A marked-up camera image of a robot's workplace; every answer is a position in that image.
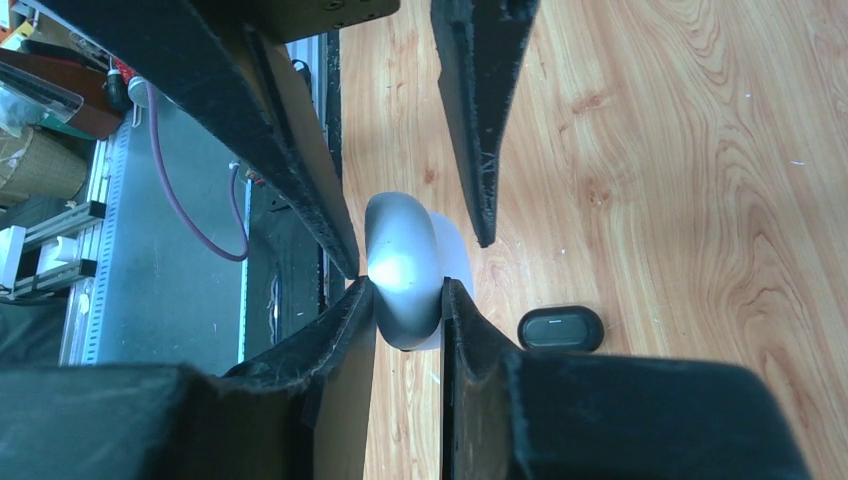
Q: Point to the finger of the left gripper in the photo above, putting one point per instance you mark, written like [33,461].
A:
[229,77]
[481,45]

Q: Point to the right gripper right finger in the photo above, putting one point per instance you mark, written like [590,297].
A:
[510,413]

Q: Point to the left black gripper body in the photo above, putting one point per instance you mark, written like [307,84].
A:
[290,20]

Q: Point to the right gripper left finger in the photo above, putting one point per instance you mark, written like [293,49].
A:
[296,411]

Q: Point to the white earbud charging case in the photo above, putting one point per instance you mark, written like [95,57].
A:
[410,251]

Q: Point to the black earbud charging case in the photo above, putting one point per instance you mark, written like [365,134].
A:
[570,328]

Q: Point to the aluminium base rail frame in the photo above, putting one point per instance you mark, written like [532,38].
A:
[198,259]

